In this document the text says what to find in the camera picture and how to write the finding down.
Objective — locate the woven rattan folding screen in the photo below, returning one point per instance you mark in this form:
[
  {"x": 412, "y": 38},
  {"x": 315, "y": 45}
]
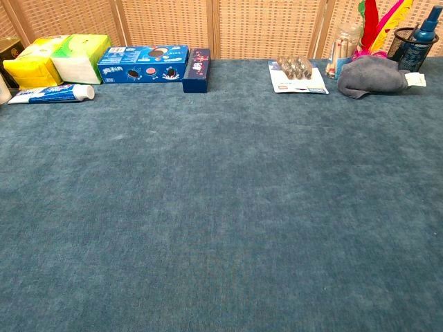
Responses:
[{"x": 242, "y": 27}]

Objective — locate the green tissue pack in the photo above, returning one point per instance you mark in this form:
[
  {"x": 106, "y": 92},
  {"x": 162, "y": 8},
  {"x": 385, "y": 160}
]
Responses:
[{"x": 81, "y": 58}]

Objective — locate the clear glass jar with sticks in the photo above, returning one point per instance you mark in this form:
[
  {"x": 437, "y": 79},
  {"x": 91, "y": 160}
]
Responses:
[{"x": 342, "y": 45}]

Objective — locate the grey folded cloth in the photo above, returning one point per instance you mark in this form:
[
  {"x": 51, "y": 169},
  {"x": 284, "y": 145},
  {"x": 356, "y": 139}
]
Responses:
[{"x": 372, "y": 76}]

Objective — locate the battery blister pack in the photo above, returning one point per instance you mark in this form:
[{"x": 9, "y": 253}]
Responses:
[{"x": 297, "y": 74}]

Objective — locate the dark gold-print box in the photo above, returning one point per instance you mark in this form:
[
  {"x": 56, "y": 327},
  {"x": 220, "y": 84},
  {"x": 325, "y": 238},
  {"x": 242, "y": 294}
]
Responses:
[{"x": 8, "y": 52}]

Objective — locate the blue spray bottle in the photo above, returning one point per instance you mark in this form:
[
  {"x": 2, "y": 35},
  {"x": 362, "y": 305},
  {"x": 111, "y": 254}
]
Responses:
[{"x": 427, "y": 27}]

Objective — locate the blue white toothpaste tube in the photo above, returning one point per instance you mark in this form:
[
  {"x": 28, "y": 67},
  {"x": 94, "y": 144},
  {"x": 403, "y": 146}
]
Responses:
[{"x": 52, "y": 94}]

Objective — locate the colourful feather shuttlecock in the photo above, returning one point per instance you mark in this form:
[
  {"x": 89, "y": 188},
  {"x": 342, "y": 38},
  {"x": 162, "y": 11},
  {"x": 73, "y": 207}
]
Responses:
[{"x": 372, "y": 31}]

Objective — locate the blue Oreo cookie box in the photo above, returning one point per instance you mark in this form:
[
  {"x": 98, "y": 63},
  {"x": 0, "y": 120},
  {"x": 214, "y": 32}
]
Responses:
[{"x": 142, "y": 65}]

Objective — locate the blue table cloth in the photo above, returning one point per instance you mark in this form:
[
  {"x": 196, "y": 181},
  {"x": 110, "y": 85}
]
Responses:
[{"x": 221, "y": 207}]

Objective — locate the yellow tissue pack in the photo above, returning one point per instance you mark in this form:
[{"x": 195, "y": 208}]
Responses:
[{"x": 29, "y": 64}]

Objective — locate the black mesh pen holder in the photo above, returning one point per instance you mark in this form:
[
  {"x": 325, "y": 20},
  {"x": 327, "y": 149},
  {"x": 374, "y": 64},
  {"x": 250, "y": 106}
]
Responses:
[{"x": 410, "y": 53}]

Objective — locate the dark blue slim box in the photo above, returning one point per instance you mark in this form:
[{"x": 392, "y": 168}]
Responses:
[{"x": 197, "y": 71}]

